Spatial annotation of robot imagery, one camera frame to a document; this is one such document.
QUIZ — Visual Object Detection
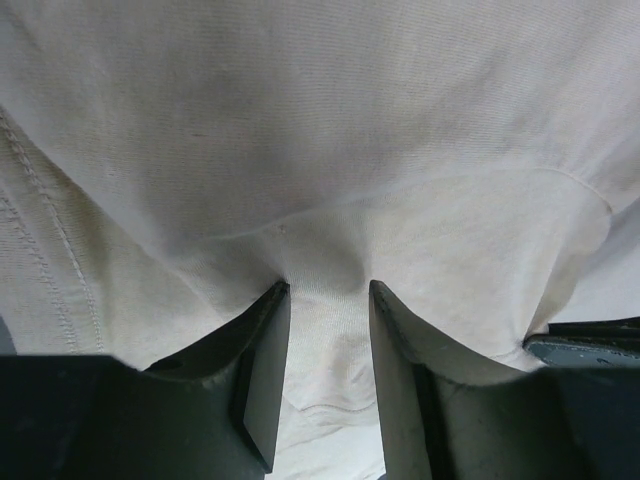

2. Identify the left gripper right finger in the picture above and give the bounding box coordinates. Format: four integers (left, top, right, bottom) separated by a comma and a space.
369, 281, 540, 479

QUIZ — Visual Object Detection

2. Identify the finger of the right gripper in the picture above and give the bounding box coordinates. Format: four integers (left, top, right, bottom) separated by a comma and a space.
523, 317, 639, 369

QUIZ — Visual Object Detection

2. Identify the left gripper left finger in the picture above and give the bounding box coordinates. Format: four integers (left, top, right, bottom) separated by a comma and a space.
147, 281, 290, 474

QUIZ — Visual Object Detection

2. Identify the beige t shirt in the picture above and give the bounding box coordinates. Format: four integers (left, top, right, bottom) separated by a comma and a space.
1, 1, 639, 479

